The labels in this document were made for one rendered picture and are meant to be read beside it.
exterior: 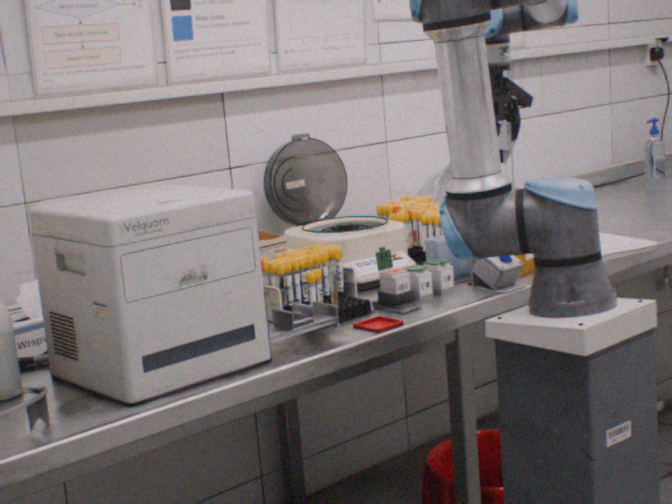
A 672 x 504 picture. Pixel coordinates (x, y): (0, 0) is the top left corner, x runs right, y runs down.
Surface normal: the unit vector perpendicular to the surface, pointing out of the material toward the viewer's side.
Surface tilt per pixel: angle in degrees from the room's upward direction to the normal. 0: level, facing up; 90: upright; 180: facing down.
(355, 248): 90
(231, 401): 90
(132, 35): 94
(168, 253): 90
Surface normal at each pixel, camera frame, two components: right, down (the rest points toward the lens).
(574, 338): -0.74, 0.19
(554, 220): -0.26, 0.16
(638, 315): 0.66, 0.09
